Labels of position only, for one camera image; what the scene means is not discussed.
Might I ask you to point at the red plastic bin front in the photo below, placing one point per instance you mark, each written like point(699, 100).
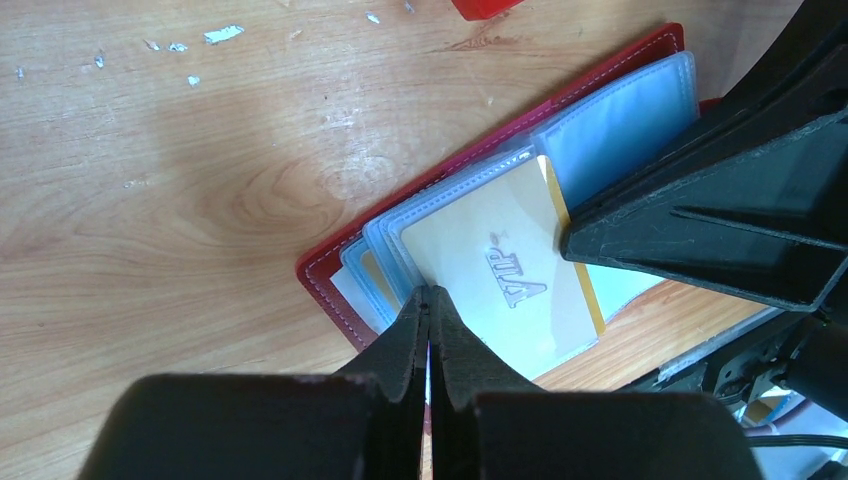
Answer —
point(477, 10)

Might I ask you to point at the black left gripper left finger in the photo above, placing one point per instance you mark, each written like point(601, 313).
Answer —
point(364, 421)

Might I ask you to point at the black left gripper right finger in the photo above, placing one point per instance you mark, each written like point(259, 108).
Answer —
point(489, 422)

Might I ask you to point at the gold card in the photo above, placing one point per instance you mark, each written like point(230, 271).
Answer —
point(494, 251)

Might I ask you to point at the red leather card holder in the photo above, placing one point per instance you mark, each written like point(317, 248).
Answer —
point(595, 131)

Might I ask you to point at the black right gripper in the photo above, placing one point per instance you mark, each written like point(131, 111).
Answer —
point(751, 201)

